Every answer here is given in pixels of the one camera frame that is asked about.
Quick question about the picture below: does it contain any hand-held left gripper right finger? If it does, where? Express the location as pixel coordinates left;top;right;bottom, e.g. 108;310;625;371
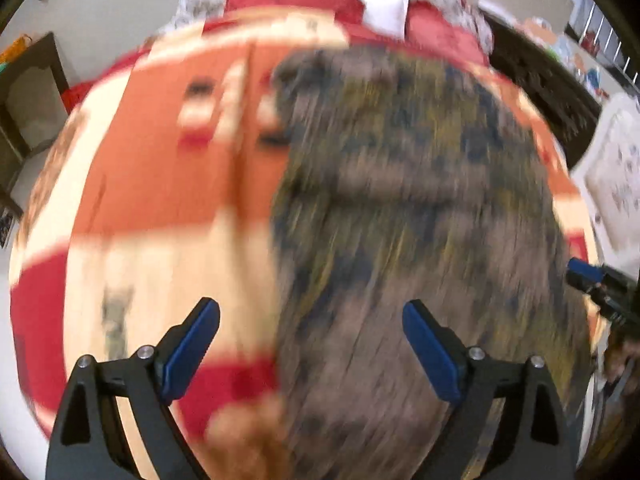
401;299;581;480

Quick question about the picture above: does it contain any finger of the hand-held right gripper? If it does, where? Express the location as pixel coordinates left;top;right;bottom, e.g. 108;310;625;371
566;257;640;328

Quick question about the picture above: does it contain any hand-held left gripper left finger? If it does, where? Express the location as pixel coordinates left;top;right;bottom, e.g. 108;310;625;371
45;296;222;480

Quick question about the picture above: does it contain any floral brocade shirt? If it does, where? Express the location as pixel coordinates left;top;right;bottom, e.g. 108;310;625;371
270;45;596;480

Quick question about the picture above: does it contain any printed orange red blanket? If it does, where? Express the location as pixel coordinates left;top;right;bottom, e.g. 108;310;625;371
10;7;601;480

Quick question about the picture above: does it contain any dark wooden cabinet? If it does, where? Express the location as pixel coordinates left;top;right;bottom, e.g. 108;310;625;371
480;10;603;171

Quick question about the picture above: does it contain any barred window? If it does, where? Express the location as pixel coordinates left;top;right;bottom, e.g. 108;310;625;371
565;0;640;96

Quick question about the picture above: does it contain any orange paper item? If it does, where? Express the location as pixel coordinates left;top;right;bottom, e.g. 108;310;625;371
525;17;558;46

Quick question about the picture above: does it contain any dark wooden side table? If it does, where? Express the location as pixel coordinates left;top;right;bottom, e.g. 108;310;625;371
0;32;71;216

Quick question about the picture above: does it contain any white pillow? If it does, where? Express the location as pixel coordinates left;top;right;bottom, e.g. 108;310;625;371
357;0;412;41

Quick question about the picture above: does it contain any orange bag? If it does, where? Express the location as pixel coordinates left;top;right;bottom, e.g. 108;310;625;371
0;35;33;63

